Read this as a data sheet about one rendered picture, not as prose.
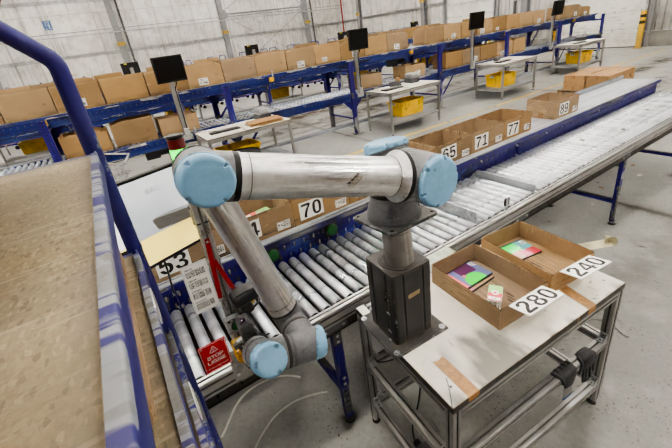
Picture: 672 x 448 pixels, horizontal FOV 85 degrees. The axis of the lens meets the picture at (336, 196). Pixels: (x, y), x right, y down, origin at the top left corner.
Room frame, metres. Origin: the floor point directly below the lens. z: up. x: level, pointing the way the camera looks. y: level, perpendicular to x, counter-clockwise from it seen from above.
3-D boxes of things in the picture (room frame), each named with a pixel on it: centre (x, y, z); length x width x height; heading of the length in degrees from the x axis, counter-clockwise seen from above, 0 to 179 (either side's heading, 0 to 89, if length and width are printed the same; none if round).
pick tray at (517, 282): (1.27, -0.60, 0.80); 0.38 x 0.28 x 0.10; 25
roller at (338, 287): (1.60, 0.12, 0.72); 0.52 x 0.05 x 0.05; 30
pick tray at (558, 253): (1.42, -0.89, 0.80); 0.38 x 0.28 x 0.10; 23
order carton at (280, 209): (1.91, 0.50, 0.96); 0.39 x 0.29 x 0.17; 120
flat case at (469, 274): (1.36, -0.55, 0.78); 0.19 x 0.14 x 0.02; 119
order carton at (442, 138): (2.69, -0.85, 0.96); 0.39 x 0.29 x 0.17; 120
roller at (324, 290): (1.57, 0.18, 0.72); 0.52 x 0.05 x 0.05; 30
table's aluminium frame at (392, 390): (1.24, -0.59, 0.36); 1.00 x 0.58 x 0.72; 116
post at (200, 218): (1.09, 0.45, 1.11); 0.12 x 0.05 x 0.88; 120
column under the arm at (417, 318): (1.15, -0.19, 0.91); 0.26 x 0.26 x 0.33; 26
